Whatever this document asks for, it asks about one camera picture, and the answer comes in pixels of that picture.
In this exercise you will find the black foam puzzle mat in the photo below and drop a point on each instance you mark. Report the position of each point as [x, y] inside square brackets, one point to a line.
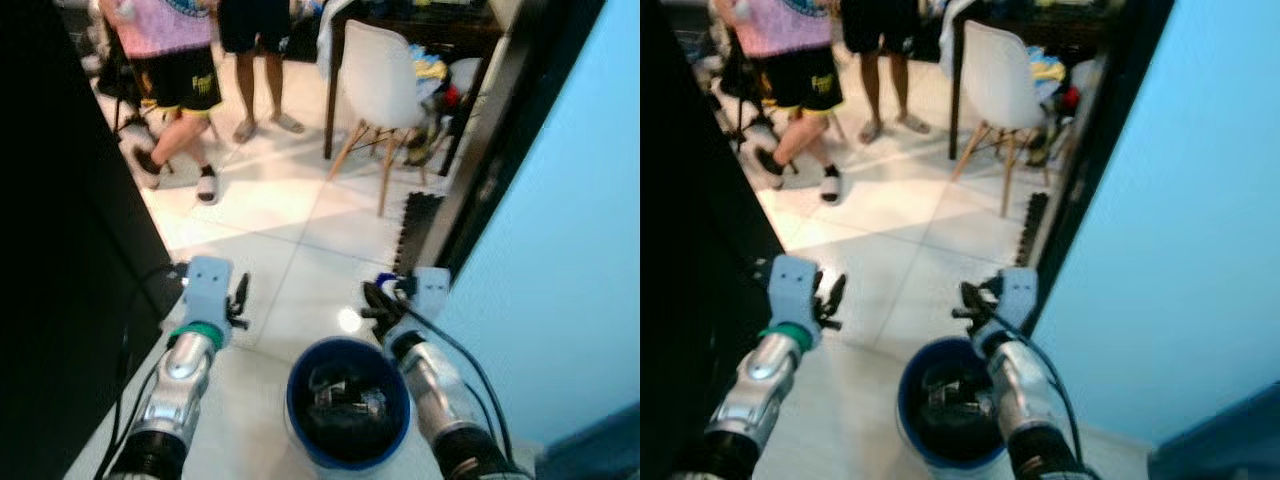
[1032, 230]
[418, 235]

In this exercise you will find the blue plastic bucket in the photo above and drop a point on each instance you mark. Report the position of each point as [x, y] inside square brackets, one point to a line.
[905, 400]
[296, 400]

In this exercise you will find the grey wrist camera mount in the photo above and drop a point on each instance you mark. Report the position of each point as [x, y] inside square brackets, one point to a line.
[430, 295]
[792, 295]
[1020, 295]
[207, 295]

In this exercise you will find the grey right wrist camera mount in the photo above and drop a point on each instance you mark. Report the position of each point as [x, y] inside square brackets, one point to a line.
[1020, 295]
[430, 295]

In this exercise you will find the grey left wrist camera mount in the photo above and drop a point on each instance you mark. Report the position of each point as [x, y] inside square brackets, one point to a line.
[207, 295]
[792, 295]

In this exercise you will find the clear plastic rubbish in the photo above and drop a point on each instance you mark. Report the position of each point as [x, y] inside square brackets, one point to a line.
[950, 400]
[345, 400]

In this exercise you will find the white chair with wooden legs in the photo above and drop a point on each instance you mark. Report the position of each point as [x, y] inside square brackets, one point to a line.
[380, 80]
[1000, 80]

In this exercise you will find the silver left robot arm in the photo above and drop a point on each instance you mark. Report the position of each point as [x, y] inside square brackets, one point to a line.
[180, 390]
[765, 390]

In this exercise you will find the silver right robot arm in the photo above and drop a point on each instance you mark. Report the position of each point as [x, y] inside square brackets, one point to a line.
[440, 400]
[1030, 400]

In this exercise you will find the black door panel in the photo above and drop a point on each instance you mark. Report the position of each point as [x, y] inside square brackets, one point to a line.
[60, 250]
[690, 250]

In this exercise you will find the pile of colourful clothes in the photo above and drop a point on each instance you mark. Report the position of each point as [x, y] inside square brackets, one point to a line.
[435, 75]
[1055, 75]

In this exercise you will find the person in dark shorts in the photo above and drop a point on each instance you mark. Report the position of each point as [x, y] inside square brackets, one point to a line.
[255, 30]
[880, 30]

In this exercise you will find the person in pink shirt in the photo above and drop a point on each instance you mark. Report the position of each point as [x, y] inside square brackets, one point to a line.
[785, 40]
[165, 40]

